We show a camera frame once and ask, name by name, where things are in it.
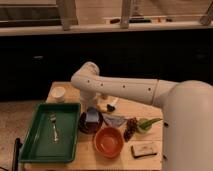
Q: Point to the green plastic tray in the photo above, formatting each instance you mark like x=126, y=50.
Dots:
x=39, y=145

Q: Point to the blue grey cloth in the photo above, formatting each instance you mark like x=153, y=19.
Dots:
x=114, y=121

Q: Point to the orange bowl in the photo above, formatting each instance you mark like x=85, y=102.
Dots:
x=108, y=142

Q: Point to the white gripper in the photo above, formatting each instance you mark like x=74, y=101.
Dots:
x=87, y=99

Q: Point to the white window frame rail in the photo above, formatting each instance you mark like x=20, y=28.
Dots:
x=44, y=17

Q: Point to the small white cup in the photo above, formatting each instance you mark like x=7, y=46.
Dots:
x=58, y=93

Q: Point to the dark grape bunch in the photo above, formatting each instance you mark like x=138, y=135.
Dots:
x=131, y=127

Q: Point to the silver fork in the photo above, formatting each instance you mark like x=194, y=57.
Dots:
x=53, y=121

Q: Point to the dark purple bowl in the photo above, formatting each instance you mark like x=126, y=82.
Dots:
x=89, y=128

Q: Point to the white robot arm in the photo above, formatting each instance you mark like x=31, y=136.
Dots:
x=187, y=109

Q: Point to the black white brush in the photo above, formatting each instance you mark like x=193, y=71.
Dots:
x=112, y=105

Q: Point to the brown rectangular sponge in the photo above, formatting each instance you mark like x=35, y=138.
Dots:
x=141, y=150

